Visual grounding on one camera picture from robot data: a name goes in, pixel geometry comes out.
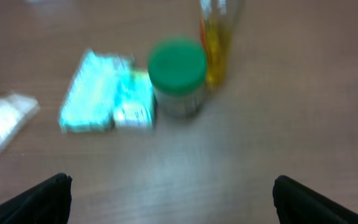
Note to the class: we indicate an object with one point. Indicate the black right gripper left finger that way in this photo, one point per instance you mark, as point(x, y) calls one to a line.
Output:
point(47, 202)

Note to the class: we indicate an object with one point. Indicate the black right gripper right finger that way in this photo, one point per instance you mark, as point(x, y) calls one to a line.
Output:
point(298, 204)

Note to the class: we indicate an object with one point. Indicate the brown snack bag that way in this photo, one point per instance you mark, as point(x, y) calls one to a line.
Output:
point(15, 111)

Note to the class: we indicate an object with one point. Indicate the teal tissue pack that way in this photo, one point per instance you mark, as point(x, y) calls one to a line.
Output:
point(89, 101)

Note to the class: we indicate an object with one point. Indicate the small teal gum pack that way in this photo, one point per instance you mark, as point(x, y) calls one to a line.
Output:
point(134, 105)

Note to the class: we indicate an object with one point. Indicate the green lid white jar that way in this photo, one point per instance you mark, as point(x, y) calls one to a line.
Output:
point(177, 69)

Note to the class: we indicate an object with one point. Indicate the yellow oil bottle silver cap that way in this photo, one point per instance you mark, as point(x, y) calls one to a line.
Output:
point(218, 19)

